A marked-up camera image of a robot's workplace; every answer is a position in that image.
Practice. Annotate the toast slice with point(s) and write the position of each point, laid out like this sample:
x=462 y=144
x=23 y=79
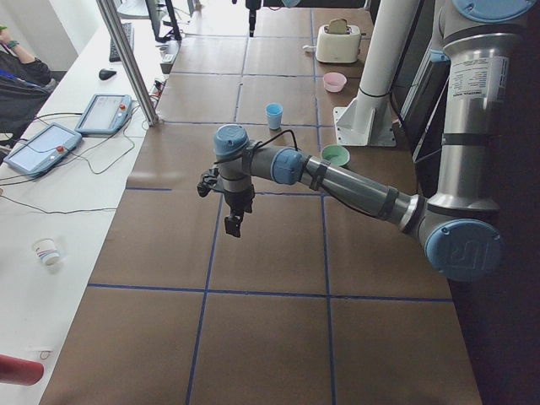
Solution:
x=337 y=27

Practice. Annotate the cream toaster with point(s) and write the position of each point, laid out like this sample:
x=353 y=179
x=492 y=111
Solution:
x=338 y=48

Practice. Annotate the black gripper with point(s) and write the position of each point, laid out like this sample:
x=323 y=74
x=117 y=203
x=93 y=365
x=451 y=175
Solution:
x=237 y=201
x=253 y=3

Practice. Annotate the crossing blue tape strip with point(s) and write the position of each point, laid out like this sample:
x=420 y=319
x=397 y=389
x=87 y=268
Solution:
x=316 y=194
x=273 y=294

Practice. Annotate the middle crossing blue tape strip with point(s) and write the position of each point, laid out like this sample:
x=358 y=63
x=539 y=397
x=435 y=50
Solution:
x=316 y=194

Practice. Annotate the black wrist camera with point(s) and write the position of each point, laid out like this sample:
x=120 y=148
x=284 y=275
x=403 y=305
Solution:
x=209 y=182

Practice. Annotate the aluminium frame post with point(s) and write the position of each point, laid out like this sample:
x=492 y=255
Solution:
x=114 y=25

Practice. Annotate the green bowl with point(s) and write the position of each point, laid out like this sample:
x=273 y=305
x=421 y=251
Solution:
x=336 y=154

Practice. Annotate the black computer mouse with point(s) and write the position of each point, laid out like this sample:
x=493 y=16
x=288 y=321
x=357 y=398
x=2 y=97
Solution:
x=106 y=73

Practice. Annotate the red cylinder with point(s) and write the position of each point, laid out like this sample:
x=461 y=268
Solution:
x=19 y=371

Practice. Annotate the light blue cup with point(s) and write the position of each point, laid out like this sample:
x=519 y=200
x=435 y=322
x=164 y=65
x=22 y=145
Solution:
x=274 y=113

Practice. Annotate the pink bowl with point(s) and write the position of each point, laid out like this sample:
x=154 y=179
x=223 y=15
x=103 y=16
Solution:
x=334 y=82

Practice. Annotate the white pillar with base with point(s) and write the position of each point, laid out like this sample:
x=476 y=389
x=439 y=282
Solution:
x=367 y=120

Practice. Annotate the black monitor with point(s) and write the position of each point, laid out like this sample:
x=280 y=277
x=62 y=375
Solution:
x=163 y=20

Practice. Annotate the long blue tape strip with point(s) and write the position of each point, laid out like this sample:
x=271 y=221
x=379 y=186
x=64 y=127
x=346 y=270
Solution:
x=189 y=390

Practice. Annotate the seated person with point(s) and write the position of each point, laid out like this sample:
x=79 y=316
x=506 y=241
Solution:
x=26 y=84

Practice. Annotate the near blue teach pendant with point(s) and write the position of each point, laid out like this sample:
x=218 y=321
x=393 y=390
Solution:
x=43 y=151

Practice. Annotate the far blue teach pendant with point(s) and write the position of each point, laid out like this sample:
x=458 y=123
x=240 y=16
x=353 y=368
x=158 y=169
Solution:
x=104 y=115

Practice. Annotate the blue teach pendant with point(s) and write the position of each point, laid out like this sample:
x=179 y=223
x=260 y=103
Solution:
x=104 y=115
x=43 y=151

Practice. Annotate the white paper cup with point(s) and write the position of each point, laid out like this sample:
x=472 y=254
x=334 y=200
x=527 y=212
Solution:
x=46 y=250

